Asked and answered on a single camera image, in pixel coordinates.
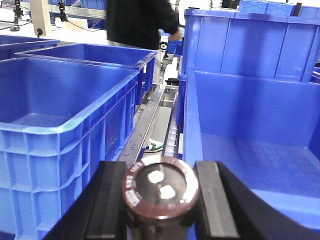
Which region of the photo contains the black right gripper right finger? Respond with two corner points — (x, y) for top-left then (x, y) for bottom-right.
(193, 161), (320, 240)

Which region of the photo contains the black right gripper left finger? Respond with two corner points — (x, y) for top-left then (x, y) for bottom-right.
(44, 161), (128, 240)

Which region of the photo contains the dark red cylindrical capacitor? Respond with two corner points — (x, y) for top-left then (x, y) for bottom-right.
(122, 155), (200, 240)

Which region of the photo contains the open front blue bin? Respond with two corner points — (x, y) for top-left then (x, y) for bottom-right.
(182, 71), (320, 232)

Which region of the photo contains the white roller track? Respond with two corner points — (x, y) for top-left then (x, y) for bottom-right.
(162, 93), (179, 157)

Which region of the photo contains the white green sneaker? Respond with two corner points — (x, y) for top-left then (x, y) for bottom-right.
(144, 138), (164, 153)

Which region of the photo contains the large blue crate left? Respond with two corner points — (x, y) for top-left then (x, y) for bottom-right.
(0, 57), (138, 240)

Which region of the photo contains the blue crate behind left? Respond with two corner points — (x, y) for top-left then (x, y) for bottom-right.
(14, 43), (157, 105)

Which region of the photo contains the tall blue crate right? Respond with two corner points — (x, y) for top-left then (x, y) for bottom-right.
(181, 9), (320, 82)

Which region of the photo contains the person in black top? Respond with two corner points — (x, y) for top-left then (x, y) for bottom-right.
(106, 0), (182, 50)

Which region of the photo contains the steel shelf divider rail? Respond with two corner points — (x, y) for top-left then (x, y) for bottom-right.
(118, 84), (165, 168)

